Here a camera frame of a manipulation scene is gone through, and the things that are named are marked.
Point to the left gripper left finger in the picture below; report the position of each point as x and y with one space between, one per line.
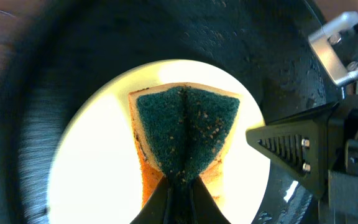
157 208

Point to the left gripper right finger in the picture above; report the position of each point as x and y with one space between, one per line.
204 210

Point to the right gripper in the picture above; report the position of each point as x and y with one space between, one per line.
299 145

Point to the yellow plate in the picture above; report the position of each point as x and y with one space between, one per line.
96 177

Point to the green and yellow sponge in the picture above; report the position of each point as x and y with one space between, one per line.
183 131

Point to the black round tray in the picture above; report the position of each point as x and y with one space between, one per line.
55 54

